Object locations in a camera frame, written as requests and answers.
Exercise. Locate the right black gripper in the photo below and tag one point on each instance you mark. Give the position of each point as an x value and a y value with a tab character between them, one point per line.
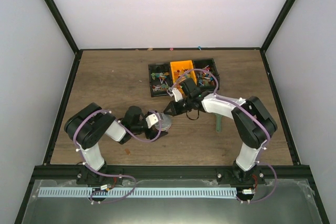
175	110

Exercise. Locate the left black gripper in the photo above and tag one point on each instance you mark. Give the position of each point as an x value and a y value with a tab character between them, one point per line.
149	135

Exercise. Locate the clear plastic cup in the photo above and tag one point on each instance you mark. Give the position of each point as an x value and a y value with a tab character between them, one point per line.
164	129

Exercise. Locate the white round cup lid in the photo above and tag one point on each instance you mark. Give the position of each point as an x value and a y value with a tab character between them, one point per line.
166	121

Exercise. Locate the black candy bin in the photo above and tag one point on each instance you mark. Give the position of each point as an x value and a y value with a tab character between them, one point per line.
204	80
160	79

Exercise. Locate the orange candy bin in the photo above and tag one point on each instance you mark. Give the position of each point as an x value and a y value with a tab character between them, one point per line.
178	68

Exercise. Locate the green plastic scoop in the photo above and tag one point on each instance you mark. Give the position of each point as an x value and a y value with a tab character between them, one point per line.
218	123

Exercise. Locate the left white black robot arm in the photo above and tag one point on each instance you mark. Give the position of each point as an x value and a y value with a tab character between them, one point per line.
90	124

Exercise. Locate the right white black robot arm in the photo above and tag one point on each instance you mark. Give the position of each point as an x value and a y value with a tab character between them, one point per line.
253	122

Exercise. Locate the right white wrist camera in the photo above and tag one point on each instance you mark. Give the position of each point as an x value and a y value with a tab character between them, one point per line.
175	93

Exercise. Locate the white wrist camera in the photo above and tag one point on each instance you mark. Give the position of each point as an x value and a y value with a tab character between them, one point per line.
151	120
175	93

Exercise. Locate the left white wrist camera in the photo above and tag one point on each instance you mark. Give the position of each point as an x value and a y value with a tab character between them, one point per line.
151	120

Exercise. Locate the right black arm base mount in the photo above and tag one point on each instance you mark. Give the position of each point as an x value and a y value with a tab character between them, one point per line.
233	175

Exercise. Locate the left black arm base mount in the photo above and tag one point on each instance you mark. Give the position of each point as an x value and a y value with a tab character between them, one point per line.
87	177

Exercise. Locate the black aluminium frame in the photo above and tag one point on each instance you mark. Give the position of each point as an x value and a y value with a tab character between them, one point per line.
49	171

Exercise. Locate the light blue slotted cable duct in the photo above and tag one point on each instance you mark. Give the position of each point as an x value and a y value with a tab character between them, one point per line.
82	192

